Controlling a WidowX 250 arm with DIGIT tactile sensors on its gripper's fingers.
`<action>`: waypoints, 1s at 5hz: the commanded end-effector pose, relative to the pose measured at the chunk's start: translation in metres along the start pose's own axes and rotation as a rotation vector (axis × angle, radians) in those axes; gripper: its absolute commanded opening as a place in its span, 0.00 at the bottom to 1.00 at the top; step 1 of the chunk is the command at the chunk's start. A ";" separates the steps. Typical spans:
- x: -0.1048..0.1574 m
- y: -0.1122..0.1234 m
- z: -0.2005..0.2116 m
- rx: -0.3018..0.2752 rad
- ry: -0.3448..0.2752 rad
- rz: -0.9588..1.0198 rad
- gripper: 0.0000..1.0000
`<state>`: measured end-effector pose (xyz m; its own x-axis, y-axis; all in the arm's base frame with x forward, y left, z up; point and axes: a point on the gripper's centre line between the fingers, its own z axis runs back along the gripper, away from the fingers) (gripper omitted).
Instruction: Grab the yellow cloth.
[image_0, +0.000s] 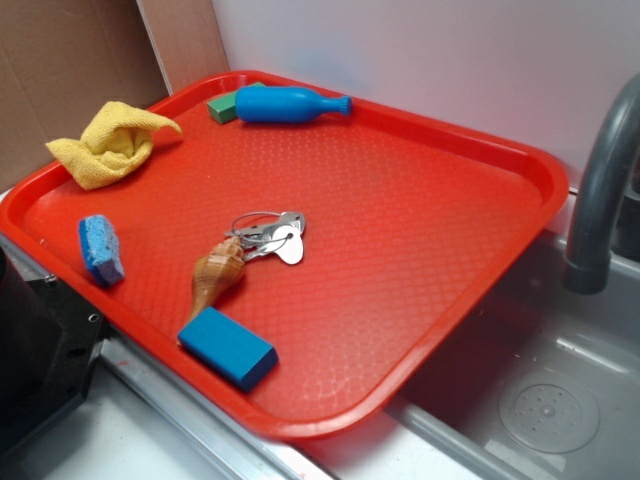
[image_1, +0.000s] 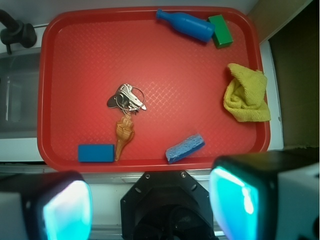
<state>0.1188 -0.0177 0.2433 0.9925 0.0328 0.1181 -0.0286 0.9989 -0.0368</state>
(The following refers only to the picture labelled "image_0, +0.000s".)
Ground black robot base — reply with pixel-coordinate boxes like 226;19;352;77
1;252;104;458

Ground yellow cloth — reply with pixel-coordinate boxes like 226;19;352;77
46;101;182;191

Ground red plastic tray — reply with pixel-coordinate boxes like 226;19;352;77
1;71;569;440

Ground brown conch seashell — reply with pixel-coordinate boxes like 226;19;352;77
187;236;245;323

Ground blue wooden block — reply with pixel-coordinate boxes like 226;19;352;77
178;307;279;392

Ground blue plastic bottle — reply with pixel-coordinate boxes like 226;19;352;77
235;86;353;123

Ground green wooden block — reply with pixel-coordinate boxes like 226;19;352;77
206;89;238;125

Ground blue sponge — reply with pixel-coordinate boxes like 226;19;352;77
79;215;125;287

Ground grey plastic sink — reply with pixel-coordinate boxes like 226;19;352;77
300;205;639;479

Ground grey faucet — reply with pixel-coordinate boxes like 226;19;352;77
562;76;639;295

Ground brown cardboard panel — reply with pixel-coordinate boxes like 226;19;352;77
1;1;228;190

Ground silver keys on ring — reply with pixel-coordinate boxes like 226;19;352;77
225;211;306;265

